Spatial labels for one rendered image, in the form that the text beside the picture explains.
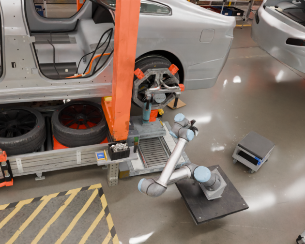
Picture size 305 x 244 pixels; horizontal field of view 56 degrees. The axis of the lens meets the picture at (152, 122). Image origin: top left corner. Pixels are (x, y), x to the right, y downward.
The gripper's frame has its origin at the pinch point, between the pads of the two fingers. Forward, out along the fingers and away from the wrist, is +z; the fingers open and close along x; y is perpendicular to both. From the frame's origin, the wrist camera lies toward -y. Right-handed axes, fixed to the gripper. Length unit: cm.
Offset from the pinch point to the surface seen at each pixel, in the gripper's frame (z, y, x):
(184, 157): 66, 1, -53
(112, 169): -18, 50, -84
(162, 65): -30, -72, -45
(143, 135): 31, -15, -100
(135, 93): -30, -37, -73
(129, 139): -4, 8, -86
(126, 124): -38, 7, -62
